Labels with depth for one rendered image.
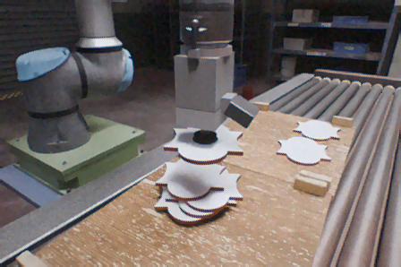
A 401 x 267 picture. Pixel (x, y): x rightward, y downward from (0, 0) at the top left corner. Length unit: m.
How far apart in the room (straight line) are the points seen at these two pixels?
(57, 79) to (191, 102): 0.40
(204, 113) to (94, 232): 0.26
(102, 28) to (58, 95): 0.19
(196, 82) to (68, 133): 0.44
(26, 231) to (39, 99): 0.30
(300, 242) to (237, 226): 0.10
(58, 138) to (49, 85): 0.13
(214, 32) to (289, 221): 0.33
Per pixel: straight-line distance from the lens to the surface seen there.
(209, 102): 0.38
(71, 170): 0.68
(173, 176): 0.52
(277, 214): 0.51
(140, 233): 0.47
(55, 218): 0.58
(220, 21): 0.38
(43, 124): 0.74
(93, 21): 0.75
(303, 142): 0.77
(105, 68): 0.74
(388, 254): 0.55
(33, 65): 0.71
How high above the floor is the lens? 1.26
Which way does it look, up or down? 24 degrees down
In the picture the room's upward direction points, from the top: straight up
